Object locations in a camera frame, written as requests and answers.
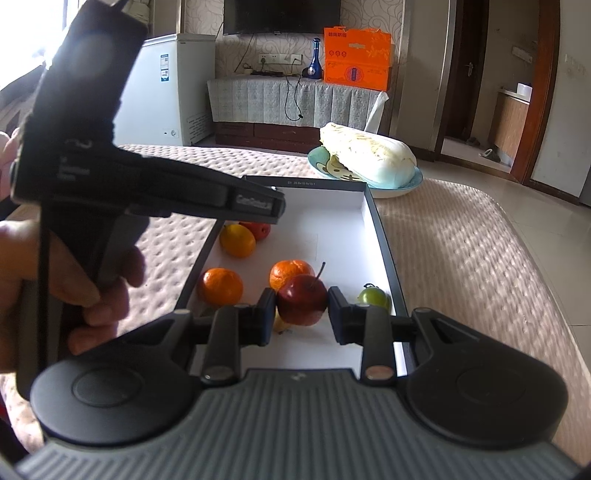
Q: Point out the dark wooden door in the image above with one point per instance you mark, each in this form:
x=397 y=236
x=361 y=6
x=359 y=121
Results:
x=471 y=69

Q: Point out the white chest freezer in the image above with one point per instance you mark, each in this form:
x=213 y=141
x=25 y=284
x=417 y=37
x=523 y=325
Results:
x=184 y=87

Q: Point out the black power strip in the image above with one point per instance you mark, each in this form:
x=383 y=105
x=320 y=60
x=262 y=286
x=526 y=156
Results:
x=265 y=72

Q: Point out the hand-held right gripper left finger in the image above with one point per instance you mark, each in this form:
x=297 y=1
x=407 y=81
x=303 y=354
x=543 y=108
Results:
x=270 y=323

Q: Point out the white plastic container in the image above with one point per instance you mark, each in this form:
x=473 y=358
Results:
x=523 y=90

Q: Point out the napa cabbage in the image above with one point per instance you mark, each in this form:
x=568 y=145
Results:
x=374 y=157

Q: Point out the dark red apple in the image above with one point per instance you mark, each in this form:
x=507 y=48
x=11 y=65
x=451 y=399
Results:
x=301 y=300

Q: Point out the small red apple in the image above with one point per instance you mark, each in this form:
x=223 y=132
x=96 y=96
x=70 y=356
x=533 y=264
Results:
x=258 y=230

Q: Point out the tangerine with stem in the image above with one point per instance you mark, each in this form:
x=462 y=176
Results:
x=291 y=272

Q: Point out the beige quilted bedspread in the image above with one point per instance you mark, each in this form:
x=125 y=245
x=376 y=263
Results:
x=461 y=254

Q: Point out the orange gift box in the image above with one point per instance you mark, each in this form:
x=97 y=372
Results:
x=355 y=60

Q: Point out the white box with black edge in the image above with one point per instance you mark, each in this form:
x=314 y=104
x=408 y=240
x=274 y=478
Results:
x=323 y=221

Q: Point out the white wall socket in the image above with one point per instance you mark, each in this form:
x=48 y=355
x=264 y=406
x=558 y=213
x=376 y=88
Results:
x=279 y=58

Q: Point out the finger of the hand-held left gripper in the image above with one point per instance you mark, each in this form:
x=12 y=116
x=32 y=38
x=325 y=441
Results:
x=207 y=175

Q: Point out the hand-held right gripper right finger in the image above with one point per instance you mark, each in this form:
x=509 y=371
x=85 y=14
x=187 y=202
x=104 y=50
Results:
x=333 y=314

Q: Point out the black flat television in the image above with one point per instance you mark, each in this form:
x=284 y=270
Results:
x=281 y=16

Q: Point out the blue glass bottle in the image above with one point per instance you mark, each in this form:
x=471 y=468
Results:
x=314 y=67

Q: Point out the light blue plate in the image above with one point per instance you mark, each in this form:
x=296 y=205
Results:
x=406 y=189

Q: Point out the brown wooden door frame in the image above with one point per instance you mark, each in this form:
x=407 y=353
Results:
x=535 y=92

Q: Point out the small yellow fruit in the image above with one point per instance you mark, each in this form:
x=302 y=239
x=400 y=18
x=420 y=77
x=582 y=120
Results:
x=281 y=324

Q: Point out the pair of slippers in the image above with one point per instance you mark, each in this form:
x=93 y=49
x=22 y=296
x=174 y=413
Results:
x=485 y=150

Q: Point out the dark wooden television cabinet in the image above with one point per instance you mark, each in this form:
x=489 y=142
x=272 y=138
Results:
x=258 y=136

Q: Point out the person's left hand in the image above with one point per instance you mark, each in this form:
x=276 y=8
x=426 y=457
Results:
x=18 y=249

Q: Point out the orange tangerine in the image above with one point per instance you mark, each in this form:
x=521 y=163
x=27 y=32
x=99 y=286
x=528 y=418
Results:
x=221 y=287

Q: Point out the light wooden cabinet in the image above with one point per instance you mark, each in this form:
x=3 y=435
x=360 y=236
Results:
x=508 y=124

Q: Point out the yellow orange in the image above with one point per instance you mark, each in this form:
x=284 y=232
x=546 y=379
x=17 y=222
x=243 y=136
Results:
x=237 y=241

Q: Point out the lace table cloth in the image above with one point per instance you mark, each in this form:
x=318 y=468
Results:
x=258 y=101

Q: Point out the green plum with stem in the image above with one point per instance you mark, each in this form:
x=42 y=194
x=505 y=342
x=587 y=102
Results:
x=375 y=297

